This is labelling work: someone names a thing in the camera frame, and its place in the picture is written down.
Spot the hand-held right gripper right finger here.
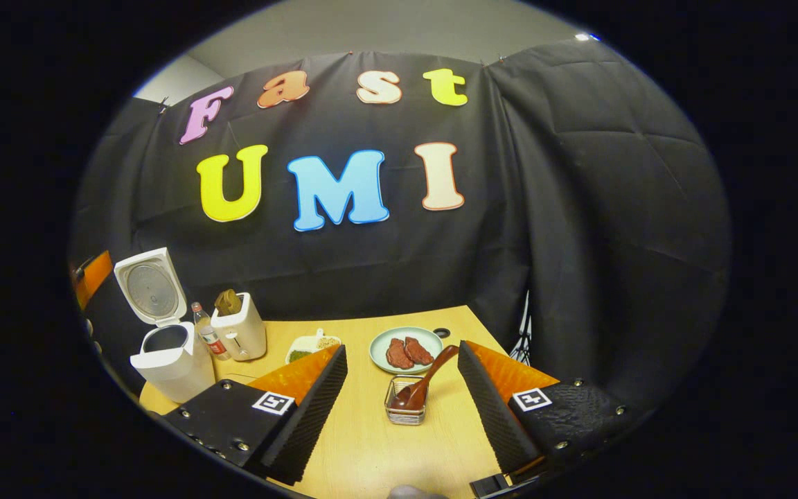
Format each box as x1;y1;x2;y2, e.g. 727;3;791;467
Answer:
457;340;632;479

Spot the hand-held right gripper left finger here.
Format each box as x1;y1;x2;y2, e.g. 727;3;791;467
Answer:
161;344;349;486

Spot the dark wooden spoon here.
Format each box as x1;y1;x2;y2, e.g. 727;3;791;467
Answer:
391;344;460;411

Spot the wire chopstick holder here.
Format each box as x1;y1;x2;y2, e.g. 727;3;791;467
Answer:
384;376;429;426

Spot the white rice cooker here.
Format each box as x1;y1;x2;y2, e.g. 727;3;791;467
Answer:
114;247;216;404

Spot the white divided grain dish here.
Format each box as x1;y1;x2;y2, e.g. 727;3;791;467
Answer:
285;329;342;365

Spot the pale green plate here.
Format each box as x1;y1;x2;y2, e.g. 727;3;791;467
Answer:
369;326;444;376

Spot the white toaster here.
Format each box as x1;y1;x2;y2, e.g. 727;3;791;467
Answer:
211;291;267;362

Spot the red meat slice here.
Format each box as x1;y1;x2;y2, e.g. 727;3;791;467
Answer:
404;336;434;366
386;338;415;370

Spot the clear bottle with red label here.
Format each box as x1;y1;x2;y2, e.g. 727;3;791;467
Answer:
190;301;231;361

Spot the black backdrop cloth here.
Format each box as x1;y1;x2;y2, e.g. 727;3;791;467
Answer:
70;38;732;417

